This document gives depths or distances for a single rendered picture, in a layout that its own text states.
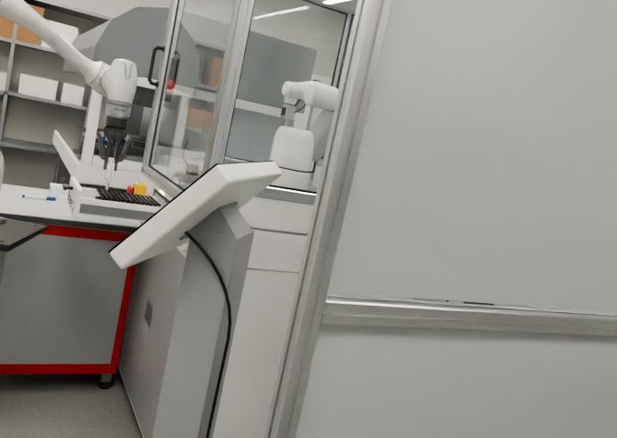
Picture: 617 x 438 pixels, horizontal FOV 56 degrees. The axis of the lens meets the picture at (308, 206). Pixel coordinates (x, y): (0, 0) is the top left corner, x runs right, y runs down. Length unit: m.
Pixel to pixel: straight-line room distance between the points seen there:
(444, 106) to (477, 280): 0.34
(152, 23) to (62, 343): 1.63
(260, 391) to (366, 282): 1.31
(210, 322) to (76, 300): 1.26
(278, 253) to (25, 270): 1.06
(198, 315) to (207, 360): 0.11
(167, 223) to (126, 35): 2.05
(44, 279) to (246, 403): 0.97
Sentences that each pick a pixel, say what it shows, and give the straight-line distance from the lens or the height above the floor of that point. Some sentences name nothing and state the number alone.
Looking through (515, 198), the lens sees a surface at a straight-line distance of 1.17.
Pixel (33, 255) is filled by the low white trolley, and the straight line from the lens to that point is 2.57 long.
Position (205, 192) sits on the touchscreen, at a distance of 1.21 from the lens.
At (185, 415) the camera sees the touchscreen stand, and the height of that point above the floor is 0.56.
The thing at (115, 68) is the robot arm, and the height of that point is 1.38.
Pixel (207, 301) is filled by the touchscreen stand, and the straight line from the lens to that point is 1.45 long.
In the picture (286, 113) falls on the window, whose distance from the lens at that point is 2.01.
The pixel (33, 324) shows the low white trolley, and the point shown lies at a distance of 2.67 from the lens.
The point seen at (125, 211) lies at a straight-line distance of 2.31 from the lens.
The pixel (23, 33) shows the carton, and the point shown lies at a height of 1.64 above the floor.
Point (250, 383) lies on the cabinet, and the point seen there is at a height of 0.37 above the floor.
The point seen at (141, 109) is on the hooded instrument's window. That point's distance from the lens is 3.24.
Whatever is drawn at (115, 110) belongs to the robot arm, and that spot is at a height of 1.23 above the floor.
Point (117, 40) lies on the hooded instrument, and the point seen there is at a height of 1.55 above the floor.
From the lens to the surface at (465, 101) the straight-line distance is 1.05.
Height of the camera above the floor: 1.30
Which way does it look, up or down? 7 degrees down
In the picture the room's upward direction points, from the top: 12 degrees clockwise
